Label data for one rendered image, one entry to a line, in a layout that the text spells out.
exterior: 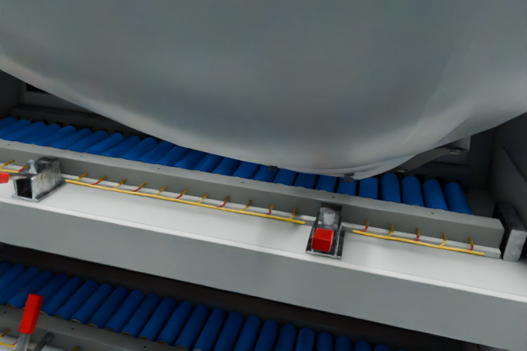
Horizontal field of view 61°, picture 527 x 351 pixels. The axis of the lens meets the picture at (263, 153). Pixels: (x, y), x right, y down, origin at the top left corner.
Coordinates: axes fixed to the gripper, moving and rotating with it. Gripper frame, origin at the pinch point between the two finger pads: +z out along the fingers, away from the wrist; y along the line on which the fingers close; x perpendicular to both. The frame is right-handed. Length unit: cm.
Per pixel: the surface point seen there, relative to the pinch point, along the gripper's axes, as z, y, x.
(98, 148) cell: 7.5, -25.0, -1.8
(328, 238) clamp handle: -6.0, 0.5, -6.5
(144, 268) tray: 1.7, -14.7, -11.9
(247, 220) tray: 3.2, -6.9, -6.4
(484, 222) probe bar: 3.8, 12.3, -3.3
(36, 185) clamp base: 0.1, -25.6, -6.6
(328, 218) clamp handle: 0.0, 0.1, -5.1
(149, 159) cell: 6.9, -18.8, -2.2
